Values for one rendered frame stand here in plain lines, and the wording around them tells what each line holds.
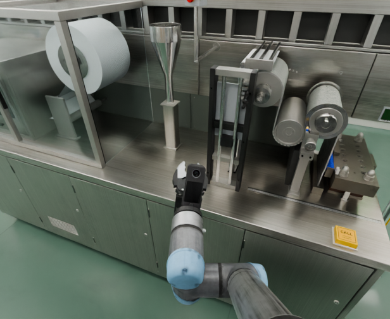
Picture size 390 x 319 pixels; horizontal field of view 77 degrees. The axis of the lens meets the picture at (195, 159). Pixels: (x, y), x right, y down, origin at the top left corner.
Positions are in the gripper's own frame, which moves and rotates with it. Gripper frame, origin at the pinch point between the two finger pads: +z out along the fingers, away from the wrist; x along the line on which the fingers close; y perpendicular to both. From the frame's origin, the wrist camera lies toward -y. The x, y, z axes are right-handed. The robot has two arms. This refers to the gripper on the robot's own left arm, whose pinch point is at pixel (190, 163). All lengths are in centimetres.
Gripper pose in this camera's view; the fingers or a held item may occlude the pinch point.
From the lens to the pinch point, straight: 75.1
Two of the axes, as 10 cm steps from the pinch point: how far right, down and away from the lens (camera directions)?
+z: 0.1, -5.9, 8.1
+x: 9.9, 1.2, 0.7
